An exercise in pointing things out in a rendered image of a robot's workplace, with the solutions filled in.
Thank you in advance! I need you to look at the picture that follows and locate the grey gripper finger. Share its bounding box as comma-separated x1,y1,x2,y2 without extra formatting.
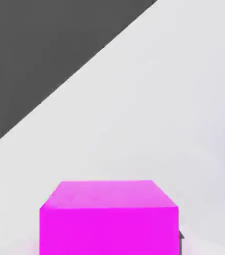
178,225,203,255

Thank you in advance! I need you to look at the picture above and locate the small magenta cube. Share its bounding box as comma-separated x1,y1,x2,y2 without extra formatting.
39,180,179,255

